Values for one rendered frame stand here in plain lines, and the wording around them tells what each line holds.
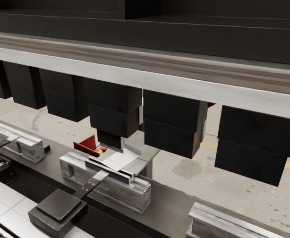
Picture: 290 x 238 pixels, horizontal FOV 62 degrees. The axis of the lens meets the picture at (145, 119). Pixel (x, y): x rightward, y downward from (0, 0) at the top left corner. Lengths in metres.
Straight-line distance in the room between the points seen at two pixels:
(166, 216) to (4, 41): 0.70
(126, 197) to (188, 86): 0.49
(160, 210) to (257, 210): 1.46
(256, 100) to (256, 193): 1.94
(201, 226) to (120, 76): 0.50
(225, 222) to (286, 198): 1.73
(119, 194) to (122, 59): 0.62
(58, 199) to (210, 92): 0.51
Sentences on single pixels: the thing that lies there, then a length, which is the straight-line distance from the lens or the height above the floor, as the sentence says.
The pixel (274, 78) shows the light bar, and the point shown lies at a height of 1.47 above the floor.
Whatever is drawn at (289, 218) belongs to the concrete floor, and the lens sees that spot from 2.34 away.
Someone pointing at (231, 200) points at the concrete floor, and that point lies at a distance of 2.29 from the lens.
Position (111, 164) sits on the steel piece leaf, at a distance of 0.91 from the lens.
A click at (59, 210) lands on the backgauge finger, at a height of 1.03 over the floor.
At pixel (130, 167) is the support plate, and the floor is 1.00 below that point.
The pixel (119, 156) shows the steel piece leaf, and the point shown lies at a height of 1.00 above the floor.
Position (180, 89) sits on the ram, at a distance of 0.57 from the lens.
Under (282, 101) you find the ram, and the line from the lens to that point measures 0.53.
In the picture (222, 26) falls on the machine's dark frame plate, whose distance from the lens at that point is 0.33.
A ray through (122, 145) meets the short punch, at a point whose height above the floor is 1.12.
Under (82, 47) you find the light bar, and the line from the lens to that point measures 0.42.
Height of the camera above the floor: 1.55
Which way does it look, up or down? 27 degrees down
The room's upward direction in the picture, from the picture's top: straight up
